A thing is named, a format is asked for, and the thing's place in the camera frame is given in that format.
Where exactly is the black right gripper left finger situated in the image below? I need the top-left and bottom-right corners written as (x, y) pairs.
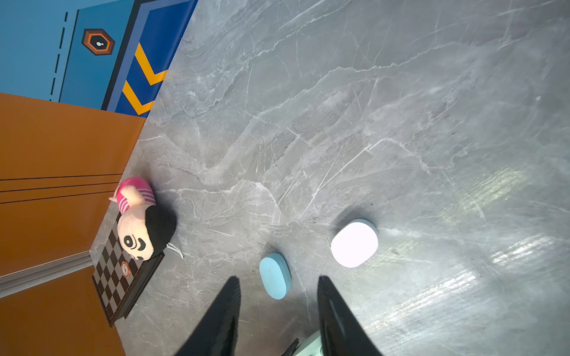
top-left (175, 276), bottom-right (241, 356)

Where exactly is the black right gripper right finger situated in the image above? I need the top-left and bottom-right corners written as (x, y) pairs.
top-left (317, 275), bottom-right (382, 356)

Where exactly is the mint green charging case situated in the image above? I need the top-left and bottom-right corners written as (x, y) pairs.
top-left (293, 331), bottom-right (324, 356)

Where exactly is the light blue charging case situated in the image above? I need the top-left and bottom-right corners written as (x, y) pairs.
top-left (259, 253), bottom-right (292, 301)

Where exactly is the white earbud charging case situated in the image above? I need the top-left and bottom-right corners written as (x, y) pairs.
top-left (330, 219), bottom-right (379, 268)

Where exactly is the black folding chess board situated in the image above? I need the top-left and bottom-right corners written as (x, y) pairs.
top-left (91, 215), bottom-right (165, 326)

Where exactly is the red white poker chip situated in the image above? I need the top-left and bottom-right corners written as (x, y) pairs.
top-left (120, 261), bottom-right (132, 279)

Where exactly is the pink plush doll head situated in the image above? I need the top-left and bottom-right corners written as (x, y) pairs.
top-left (109, 177), bottom-right (183, 261)

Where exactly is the aluminium corner post left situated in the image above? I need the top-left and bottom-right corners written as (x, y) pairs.
top-left (1, 251), bottom-right (93, 298)

